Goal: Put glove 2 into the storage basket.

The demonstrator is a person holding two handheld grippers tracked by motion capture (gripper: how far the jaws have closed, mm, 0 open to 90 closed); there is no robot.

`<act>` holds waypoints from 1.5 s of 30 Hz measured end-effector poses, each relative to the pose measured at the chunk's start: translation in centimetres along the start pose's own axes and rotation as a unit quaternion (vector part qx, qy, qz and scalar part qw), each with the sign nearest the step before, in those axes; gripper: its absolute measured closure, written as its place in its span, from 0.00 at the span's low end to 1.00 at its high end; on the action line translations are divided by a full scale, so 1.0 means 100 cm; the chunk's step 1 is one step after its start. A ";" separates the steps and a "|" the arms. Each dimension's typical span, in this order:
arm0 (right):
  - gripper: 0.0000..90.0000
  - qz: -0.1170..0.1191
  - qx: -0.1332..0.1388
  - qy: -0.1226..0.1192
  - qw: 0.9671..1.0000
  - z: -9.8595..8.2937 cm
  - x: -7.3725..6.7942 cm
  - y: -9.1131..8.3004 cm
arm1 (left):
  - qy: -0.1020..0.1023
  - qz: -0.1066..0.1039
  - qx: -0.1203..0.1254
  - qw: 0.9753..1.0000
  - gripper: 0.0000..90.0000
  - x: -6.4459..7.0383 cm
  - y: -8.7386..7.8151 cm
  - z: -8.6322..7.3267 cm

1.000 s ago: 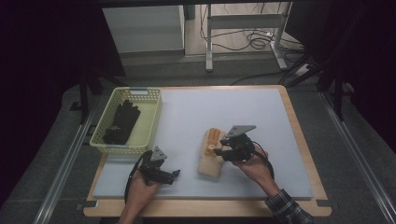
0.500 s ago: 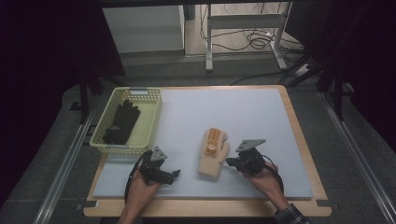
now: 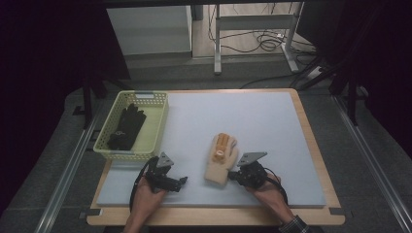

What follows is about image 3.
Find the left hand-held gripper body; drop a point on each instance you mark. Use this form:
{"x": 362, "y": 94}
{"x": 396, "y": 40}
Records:
{"x": 160, "y": 173}

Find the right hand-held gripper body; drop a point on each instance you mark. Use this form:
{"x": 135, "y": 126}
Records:
{"x": 251, "y": 173}

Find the beige knitted glove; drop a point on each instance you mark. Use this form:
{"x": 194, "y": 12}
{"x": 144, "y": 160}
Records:
{"x": 220, "y": 161}

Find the pale green plastic basket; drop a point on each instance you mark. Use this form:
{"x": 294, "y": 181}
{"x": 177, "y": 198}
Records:
{"x": 152, "y": 129}

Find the black glove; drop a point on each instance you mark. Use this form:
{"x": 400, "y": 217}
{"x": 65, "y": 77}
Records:
{"x": 127, "y": 127}

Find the person's right hand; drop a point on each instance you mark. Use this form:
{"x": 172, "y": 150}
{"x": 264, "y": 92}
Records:
{"x": 267, "y": 194}

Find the person's left hand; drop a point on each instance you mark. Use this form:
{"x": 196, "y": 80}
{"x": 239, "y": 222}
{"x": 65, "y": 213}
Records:
{"x": 145, "y": 200}

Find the white table mat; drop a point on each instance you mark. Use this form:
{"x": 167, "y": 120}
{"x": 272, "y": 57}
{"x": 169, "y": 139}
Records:
{"x": 259, "y": 123}

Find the black metal stand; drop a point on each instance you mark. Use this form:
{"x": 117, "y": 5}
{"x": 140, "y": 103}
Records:
{"x": 87, "y": 103}

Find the white cabinet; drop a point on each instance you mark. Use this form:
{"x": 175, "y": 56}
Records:
{"x": 149, "y": 29}

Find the dark curtain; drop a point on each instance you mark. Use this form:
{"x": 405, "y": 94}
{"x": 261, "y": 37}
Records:
{"x": 375, "y": 48}
{"x": 48, "y": 48}

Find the aluminium rail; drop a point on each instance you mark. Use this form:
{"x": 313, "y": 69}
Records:
{"x": 372, "y": 161}
{"x": 64, "y": 174}

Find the white metal desk frame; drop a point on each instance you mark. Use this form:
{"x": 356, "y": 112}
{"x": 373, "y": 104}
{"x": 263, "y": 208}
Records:
{"x": 256, "y": 22}

